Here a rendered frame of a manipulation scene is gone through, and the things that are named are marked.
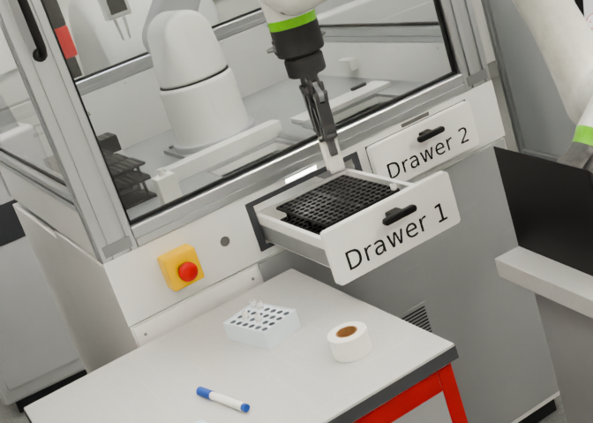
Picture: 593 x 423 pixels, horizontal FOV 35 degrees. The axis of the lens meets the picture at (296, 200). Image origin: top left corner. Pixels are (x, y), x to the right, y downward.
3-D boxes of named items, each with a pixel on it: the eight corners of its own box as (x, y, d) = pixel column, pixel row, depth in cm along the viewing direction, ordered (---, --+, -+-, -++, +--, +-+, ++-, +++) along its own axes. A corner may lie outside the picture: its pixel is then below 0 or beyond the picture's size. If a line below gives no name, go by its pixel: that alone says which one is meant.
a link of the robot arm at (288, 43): (326, 17, 173) (314, 13, 181) (266, 36, 171) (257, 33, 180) (335, 48, 174) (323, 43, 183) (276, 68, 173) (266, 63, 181)
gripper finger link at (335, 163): (334, 134, 182) (335, 135, 182) (344, 168, 185) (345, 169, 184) (320, 139, 182) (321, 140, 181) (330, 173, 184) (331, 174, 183)
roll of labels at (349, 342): (374, 337, 164) (368, 317, 163) (371, 358, 158) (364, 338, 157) (336, 344, 166) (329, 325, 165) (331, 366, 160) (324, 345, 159)
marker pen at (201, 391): (251, 409, 155) (249, 401, 154) (244, 415, 154) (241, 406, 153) (204, 391, 165) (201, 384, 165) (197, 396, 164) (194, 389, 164)
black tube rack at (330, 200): (408, 216, 191) (399, 188, 189) (336, 254, 184) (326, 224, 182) (351, 200, 210) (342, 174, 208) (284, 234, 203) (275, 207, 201)
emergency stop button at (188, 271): (201, 276, 190) (195, 260, 188) (184, 285, 188) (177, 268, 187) (196, 274, 192) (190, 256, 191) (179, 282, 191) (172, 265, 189)
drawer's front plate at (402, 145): (480, 143, 224) (469, 100, 221) (382, 192, 214) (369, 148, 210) (476, 142, 226) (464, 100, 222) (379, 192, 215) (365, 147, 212)
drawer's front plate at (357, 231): (461, 222, 185) (447, 169, 181) (341, 287, 174) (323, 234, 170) (455, 220, 186) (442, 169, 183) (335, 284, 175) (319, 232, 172)
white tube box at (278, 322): (302, 327, 177) (296, 309, 176) (270, 350, 172) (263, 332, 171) (259, 317, 186) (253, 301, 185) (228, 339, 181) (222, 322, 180)
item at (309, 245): (447, 216, 185) (439, 188, 183) (341, 274, 176) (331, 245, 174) (343, 188, 220) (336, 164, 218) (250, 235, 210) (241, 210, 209)
